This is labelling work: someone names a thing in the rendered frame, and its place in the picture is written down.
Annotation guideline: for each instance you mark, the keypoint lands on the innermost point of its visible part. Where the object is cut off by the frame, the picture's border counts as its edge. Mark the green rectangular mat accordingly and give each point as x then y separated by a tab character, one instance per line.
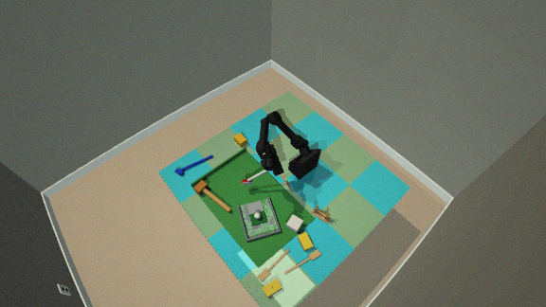
226	184

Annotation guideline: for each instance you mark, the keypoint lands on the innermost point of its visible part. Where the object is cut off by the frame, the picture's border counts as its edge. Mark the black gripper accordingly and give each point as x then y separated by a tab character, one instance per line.
277	167

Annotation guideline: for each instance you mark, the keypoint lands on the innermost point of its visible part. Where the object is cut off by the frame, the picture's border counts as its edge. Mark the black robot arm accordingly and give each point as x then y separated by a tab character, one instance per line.
263	146

